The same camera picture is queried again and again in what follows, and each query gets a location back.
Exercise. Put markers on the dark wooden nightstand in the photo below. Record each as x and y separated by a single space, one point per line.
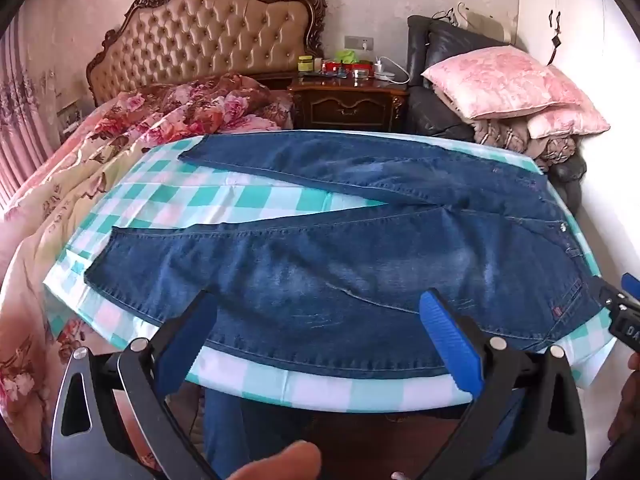
350 105

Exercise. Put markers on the green plastic bag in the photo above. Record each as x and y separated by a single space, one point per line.
347 55

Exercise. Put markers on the person's right leg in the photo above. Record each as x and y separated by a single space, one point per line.
507 430

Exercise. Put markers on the grey wall outlet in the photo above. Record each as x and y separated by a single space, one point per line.
358 43

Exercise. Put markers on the red floral quilt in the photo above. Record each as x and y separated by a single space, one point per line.
215 100

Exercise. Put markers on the cream floral bedspread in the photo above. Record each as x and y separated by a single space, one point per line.
60 210

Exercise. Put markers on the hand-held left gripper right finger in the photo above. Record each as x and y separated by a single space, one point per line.
450 340

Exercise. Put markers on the green white checkered tablecloth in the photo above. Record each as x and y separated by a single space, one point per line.
250 200

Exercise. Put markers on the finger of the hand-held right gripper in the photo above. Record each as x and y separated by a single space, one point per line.
631 281
607 292

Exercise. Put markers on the black leather cushion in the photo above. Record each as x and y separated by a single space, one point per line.
455 45

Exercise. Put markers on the person's left hand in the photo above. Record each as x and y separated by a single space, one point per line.
280 462

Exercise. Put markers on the person's right hand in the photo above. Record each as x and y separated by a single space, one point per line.
627 410

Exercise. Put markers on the red box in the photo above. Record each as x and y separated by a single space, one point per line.
362 65
330 66

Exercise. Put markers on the black leather armchair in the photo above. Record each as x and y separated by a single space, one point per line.
430 110

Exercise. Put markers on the pink curtain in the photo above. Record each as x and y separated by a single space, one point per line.
22 125

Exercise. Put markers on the beige plaid blanket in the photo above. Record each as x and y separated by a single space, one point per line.
505 135

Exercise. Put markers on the small pink floral pillow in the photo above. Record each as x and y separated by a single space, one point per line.
570 120

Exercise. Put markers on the black hanging ornament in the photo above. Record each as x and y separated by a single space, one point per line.
555 37

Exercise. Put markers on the blue denim pants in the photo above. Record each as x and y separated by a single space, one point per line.
350 270

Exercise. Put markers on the round metal tin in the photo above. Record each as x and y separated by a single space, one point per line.
361 74

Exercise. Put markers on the person's left leg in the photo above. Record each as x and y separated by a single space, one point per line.
240 430

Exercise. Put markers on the large pink floral pillow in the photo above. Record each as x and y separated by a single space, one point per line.
500 80

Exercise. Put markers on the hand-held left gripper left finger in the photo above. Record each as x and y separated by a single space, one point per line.
190 340

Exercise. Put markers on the person's leg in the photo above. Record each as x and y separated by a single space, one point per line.
240 430
507 430

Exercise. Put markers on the tufted leather carved headboard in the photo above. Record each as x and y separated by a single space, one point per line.
200 35

